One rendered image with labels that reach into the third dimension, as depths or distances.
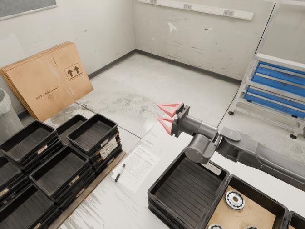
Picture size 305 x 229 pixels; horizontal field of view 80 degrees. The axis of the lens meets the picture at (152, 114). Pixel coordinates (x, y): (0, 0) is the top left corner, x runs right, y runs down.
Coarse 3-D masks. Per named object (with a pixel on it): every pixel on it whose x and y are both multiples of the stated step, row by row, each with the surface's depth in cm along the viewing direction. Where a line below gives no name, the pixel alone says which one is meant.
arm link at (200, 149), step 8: (224, 128) 52; (200, 136) 52; (224, 136) 51; (232, 136) 50; (240, 136) 50; (192, 144) 50; (200, 144) 49; (208, 144) 51; (216, 144) 50; (192, 152) 50; (200, 152) 48; (208, 152) 49; (192, 160) 52; (200, 160) 50; (208, 160) 49
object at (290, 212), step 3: (291, 210) 89; (291, 213) 88; (294, 213) 88; (288, 216) 87; (291, 216) 87; (297, 216) 87; (300, 216) 87; (288, 219) 86; (303, 219) 86; (285, 225) 84; (288, 225) 84; (285, 228) 83; (288, 228) 83
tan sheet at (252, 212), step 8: (248, 200) 102; (216, 208) 99; (224, 208) 99; (248, 208) 99; (256, 208) 99; (216, 216) 96; (224, 216) 96; (232, 216) 96; (240, 216) 96; (248, 216) 96; (256, 216) 96; (264, 216) 96; (272, 216) 96; (208, 224) 93; (224, 224) 93; (232, 224) 93; (240, 224) 93; (248, 224) 93; (256, 224) 93; (264, 224) 93; (272, 224) 93
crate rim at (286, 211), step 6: (228, 180) 100; (240, 180) 100; (252, 186) 98; (222, 192) 95; (258, 192) 96; (216, 198) 93; (270, 198) 93; (216, 204) 91; (282, 204) 91; (210, 210) 89; (288, 210) 89; (204, 222) 85; (282, 222) 85; (282, 228) 83
